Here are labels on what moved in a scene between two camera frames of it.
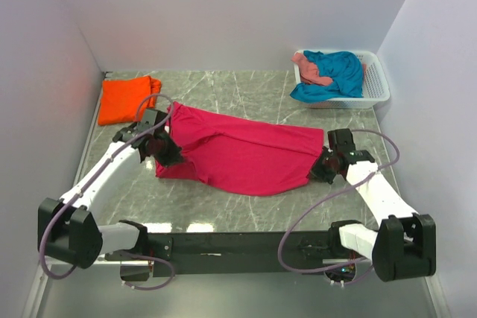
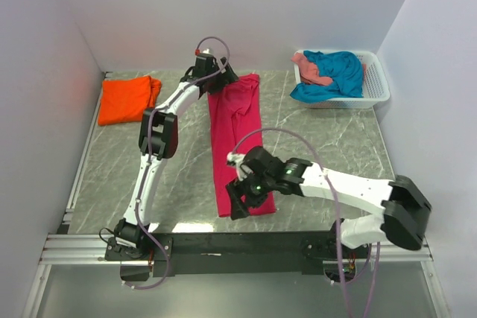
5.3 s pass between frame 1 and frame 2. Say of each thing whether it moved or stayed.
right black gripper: moved
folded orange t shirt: stayed
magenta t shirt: moved
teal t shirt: stayed
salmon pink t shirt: stayed
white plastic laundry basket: stayed
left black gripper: moved
